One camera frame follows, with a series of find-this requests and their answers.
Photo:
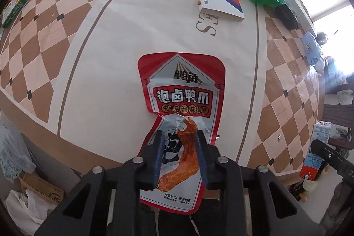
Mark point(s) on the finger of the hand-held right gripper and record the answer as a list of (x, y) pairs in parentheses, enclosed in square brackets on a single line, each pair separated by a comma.
[(332, 160)]

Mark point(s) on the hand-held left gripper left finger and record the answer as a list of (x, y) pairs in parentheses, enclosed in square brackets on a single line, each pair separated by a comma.
[(158, 158)]

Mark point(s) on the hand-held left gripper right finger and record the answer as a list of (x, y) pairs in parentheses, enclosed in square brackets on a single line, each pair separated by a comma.
[(200, 161)]

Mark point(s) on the blue white drink carton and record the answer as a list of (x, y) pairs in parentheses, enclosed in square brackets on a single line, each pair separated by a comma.
[(312, 168)]

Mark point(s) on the red snack packet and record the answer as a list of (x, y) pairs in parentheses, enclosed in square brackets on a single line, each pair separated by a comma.
[(179, 97)]

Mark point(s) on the dark wooden chair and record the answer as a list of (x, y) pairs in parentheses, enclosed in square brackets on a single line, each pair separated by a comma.
[(336, 114)]

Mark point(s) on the brown checked tablecloth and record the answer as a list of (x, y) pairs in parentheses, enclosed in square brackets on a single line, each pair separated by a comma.
[(116, 59)]

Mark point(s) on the light blue printed pouch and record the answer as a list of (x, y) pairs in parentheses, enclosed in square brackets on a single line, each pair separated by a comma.
[(312, 50)]

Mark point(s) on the cardboard box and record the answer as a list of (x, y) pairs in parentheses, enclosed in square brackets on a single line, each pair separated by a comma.
[(36, 183)]

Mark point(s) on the white plastic bag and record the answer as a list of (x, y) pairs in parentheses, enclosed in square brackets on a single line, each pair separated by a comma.
[(25, 211)]

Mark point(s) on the translucent printed plastic bag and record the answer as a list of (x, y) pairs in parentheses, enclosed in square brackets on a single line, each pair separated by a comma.
[(13, 153)]

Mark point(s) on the black pouch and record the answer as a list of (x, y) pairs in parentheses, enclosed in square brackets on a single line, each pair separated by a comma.
[(287, 14)]

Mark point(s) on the green white box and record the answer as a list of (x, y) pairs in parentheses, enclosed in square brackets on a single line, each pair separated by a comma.
[(13, 9)]

